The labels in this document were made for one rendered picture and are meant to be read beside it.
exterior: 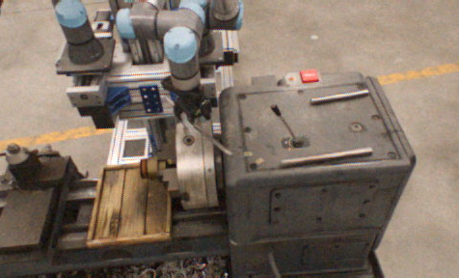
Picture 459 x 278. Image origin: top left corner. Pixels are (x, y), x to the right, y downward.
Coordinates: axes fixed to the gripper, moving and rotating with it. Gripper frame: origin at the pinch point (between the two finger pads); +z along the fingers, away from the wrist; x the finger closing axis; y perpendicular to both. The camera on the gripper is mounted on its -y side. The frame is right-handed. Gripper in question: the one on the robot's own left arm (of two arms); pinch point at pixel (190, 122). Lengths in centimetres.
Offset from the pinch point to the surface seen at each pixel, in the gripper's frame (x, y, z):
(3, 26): -6, -330, 170
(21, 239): -60, -23, 38
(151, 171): -13.9, -9.3, 26.2
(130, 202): -24, -17, 48
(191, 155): -2.9, 1.6, 14.4
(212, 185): -2.4, 11.7, 21.3
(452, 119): 200, 21, 150
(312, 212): 20, 37, 32
